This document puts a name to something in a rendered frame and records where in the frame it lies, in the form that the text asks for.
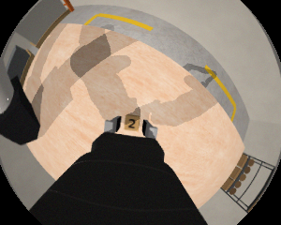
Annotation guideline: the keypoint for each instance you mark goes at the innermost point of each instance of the tan wooden number cube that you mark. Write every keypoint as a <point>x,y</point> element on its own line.
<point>132,122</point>

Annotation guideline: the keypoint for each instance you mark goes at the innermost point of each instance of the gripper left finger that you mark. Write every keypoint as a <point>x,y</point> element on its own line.
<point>112,125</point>

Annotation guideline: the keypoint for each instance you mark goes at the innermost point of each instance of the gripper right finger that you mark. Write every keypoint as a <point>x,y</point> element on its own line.
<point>148,130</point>

